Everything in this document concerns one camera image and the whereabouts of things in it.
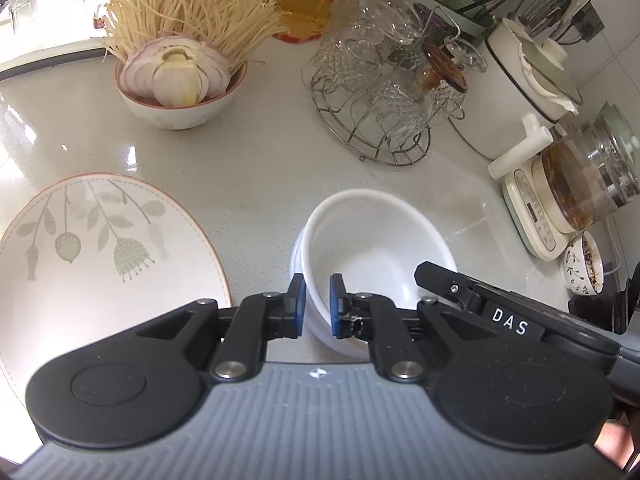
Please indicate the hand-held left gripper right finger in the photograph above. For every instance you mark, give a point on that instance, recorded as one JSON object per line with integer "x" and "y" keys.
{"x": 334, "y": 305}

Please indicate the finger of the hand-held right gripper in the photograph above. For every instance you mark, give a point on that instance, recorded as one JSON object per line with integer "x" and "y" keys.
{"x": 470, "y": 295}

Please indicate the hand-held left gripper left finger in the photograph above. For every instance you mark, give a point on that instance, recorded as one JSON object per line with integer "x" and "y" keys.
{"x": 300, "y": 305}

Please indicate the black appliance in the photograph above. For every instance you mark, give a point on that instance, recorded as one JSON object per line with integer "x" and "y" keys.
{"x": 630, "y": 300}

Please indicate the small floral bowl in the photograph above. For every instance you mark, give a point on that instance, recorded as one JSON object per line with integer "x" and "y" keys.
{"x": 575, "y": 270}

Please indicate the cream kettle base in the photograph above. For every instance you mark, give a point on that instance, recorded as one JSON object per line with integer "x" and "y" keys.
{"x": 530, "y": 220}

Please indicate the glass kettle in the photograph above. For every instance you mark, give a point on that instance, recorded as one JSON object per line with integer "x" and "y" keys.
{"x": 590, "y": 180}

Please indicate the white lidded pot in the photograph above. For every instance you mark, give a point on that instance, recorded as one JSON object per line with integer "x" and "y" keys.
{"x": 490, "y": 100}

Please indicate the leaf pattern ceramic plate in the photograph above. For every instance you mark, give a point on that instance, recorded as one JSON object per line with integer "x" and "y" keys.
{"x": 100, "y": 300}

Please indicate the cluster of patterned glass cups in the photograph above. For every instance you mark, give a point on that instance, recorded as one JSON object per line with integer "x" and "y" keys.
{"x": 400, "y": 100}

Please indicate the amber glass saucer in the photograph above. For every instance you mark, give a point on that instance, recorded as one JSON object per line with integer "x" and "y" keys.
{"x": 445, "y": 67}

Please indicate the white ceramic food bowl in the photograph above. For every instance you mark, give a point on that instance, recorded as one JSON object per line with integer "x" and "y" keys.
{"x": 170, "y": 115}

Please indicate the sliced purple onion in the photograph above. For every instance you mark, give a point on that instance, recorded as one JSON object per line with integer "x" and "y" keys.
{"x": 175, "y": 75}

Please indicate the red lid plastic jar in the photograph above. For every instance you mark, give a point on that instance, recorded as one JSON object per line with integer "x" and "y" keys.
{"x": 305, "y": 10}

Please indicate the bundle of kitchen utensils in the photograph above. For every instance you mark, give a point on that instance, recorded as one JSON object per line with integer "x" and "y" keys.
{"x": 550, "y": 0}

